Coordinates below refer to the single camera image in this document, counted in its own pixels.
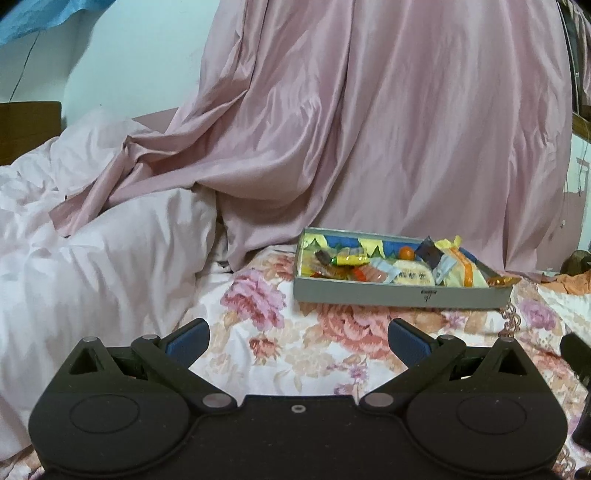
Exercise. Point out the pale blue snack packet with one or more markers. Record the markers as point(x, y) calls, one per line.
point(445, 270)

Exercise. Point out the golden candy packet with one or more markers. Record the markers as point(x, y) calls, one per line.
point(501, 280)

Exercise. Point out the long dark blue snack packet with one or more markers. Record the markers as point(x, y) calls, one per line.
point(427, 254)

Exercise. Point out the long yellow snack packet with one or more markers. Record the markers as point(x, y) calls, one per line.
point(349, 261)

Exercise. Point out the pink satin curtain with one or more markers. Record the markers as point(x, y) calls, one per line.
point(369, 115)

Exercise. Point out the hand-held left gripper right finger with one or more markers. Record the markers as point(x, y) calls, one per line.
point(408, 344)

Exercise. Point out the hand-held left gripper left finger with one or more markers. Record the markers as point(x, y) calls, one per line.
point(187, 344)

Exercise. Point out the blue cloth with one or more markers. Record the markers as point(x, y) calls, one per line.
point(37, 16)

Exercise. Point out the clear packet brown snack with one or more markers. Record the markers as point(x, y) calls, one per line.
point(323, 255)

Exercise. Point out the wooden headboard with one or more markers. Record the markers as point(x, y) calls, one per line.
point(27, 134)

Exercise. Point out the grey box blue yellow lining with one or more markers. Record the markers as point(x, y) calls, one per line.
point(369, 295)

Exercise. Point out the white round rice cracker packet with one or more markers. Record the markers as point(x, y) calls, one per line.
point(413, 276)

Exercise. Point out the yellow orange cake packet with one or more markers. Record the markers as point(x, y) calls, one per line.
point(467, 273)

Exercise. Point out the white quilt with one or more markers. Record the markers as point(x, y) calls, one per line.
point(92, 277)

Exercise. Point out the orange cloth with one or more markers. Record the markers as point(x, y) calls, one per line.
point(570, 284)

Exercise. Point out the dark round object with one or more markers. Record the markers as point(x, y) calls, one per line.
point(577, 264)

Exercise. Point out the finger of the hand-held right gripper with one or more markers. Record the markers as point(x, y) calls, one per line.
point(577, 353)

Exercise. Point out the small orange fruit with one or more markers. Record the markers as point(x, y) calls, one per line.
point(406, 253)

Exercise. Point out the pink sausage snack packet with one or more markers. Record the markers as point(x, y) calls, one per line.
point(381, 272)

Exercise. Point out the red snack packet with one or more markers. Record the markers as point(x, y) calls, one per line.
point(356, 276)

